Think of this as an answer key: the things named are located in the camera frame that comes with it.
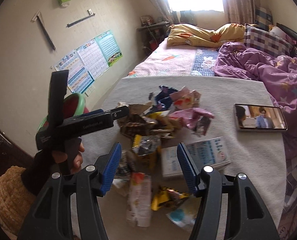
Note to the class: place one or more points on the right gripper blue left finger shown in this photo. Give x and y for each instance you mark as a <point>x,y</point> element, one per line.
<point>108,165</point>

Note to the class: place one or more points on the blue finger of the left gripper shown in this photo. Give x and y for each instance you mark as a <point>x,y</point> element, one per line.
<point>84,115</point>

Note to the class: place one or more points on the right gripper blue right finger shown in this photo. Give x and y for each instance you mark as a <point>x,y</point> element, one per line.
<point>190,172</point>

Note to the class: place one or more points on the white blue milk carton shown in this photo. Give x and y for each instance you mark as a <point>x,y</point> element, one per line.
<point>211,152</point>

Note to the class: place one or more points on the yellow black snack wrapper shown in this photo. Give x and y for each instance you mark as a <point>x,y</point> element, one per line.
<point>168,197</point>

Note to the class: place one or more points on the white strawberry snack bag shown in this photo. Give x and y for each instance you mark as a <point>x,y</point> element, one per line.
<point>139,211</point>

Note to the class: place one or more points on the silver foil wrapper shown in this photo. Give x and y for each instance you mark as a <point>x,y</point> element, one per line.
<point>144,145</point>

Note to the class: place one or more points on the pink snack bag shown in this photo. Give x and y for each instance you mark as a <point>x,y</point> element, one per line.
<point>196,119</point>

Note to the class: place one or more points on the strawberry paper wrapper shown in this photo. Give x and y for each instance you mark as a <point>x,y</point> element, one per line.
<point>185,98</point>

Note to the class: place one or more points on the yellow bear drink carton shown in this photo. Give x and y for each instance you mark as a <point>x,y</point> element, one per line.
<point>162,125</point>

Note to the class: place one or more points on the yellow knit sleeve forearm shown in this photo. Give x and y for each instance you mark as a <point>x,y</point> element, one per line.
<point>15,201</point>

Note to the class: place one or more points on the red green trash bin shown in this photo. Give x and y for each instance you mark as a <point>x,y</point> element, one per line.
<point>73,105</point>

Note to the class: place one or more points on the left hand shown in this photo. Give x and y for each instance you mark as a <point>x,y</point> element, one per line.
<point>69,159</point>

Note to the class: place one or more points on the brown crumpled wrapper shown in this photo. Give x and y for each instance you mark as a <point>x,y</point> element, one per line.
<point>135,123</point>

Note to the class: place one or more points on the smartphone playing video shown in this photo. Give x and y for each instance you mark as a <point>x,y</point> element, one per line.
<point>259,118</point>

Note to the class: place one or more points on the pink patterned bed sheet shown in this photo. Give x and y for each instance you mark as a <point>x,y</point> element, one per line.
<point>183,60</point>

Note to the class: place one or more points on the red small bin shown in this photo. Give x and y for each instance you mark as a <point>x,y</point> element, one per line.
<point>153,45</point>

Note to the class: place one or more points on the dark side table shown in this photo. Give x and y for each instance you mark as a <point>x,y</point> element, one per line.
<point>157,31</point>

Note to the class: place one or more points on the yellow duvet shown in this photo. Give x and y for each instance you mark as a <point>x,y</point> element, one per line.
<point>187,34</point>

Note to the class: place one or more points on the purple star duvet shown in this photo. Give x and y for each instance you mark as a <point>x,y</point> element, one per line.
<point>278,74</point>

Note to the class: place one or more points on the plaid pillow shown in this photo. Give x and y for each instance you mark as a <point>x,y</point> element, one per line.
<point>266,42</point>

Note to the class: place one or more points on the right pink curtain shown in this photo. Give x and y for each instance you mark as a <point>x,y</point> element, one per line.
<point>240,11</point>

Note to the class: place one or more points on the blue letters wall poster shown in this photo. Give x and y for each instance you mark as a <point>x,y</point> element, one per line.
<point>79,78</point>

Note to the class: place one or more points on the white chart wall poster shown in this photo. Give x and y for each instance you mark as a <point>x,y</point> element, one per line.
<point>93,58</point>

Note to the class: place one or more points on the teal number wall poster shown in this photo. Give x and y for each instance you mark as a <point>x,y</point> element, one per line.
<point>109,47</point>

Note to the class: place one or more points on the black wall rail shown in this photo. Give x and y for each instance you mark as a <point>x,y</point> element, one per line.
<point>90,15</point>

